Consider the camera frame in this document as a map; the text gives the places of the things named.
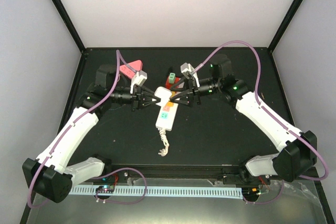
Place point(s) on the green white plug adapter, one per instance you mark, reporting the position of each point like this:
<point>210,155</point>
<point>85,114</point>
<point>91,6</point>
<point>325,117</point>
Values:
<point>171,78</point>

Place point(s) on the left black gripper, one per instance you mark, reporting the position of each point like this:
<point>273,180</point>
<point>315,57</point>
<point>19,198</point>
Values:
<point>138,97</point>

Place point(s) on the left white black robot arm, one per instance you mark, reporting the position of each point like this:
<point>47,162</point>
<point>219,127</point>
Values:
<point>49,174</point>

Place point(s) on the red cube socket adapter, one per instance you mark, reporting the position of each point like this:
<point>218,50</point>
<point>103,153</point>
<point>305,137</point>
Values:
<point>168,84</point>

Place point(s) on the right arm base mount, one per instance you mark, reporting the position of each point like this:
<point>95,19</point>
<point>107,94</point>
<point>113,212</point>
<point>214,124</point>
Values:
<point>240,176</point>

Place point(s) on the white slotted cable duct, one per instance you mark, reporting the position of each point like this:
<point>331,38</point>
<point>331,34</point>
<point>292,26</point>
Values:
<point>157,191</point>

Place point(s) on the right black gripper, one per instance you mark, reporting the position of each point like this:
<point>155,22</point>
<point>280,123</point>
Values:
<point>191,91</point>

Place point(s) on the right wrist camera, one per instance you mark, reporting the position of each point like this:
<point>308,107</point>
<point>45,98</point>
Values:
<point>187,70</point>

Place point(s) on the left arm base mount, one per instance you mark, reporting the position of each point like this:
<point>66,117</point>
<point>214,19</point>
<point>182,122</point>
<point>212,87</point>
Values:
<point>107,177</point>

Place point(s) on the white long power strip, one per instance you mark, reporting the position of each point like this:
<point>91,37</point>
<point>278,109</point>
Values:
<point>166,117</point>

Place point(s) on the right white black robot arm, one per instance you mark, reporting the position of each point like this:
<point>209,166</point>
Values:
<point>296,150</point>

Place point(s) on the pink triangular power strip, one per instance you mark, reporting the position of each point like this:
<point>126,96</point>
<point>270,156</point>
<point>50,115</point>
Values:
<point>127,71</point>

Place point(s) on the yellow cube socket adapter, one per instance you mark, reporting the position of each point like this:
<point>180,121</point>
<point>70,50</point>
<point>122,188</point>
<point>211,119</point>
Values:
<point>170,104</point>

